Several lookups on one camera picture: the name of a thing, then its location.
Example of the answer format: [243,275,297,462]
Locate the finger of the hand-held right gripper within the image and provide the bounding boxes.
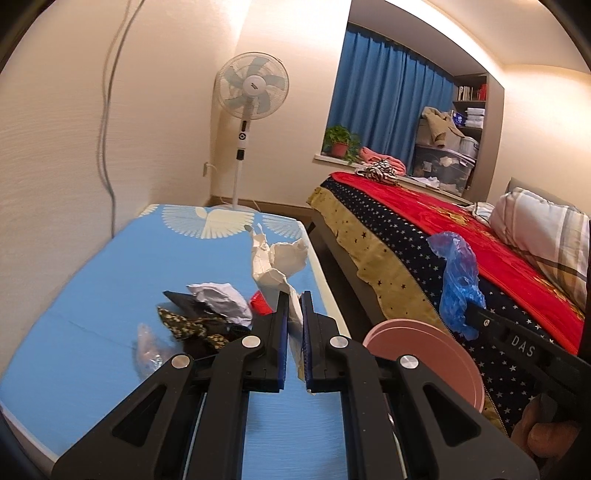
[463,301,506,344]

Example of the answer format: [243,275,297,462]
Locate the person's right hand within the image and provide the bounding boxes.
[512,396,580,457]

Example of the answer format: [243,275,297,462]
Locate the red blanket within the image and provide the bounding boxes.
[331,172,587,356]

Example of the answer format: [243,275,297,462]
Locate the pink plastic basin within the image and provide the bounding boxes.
[362,319,485,414]

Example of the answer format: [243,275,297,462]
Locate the blue plastic bag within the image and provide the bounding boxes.
[427,232,485,341]

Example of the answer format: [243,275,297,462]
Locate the pink folded clothes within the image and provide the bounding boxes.
[359,147,407,175]

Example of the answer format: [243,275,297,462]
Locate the white paper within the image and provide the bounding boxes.
[187,282,254,329]

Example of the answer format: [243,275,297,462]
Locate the red plastic bag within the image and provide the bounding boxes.
[249,292,273,317]

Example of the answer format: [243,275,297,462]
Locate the torn white paper bag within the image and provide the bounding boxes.
[249,223,310,370]

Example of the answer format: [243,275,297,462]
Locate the white standing fan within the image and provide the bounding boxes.
[215,52,291,213]

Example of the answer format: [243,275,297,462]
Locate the black snack packet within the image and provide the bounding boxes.
[157,290,252,358]

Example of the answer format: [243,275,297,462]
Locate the clear plastic bag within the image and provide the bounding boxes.
[134,323,176,377]

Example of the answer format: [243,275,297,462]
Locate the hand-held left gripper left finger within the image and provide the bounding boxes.
[51,291,289,480]

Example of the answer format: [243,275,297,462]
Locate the grey wall cable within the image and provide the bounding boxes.
[95,0,144,232]

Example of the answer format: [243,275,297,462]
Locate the wooden bookshelf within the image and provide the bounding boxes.
[451,73,505,195]

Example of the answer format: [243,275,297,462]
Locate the yellow star bedsheet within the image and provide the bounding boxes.
[307,187,509,437]

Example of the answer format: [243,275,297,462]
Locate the large clear storage box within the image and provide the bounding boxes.
[412,143,476,195]

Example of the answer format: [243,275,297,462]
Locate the white crumpled cloth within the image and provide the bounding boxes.
[464,202,494,226]

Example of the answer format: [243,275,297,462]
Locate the blue curtain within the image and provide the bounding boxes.
[325,25,455,160]

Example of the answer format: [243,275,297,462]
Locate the blue printed mat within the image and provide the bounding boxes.
[0,203,352,480]

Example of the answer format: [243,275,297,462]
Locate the plaid pillow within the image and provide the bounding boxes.
[488,187,591,301]

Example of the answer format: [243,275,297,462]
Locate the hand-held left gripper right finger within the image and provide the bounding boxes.
[299,291,541,480]

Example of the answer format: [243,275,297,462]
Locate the khaki jacket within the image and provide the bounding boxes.
[421,107,465,147]

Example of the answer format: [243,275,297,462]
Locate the bed with starry blanket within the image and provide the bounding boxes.
[320,179,583,437]

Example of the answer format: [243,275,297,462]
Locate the black white striped cloth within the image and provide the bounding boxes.
[355,159,400,186]

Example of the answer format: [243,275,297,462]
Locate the potted green plant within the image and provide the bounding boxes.
[323,126,363,162]

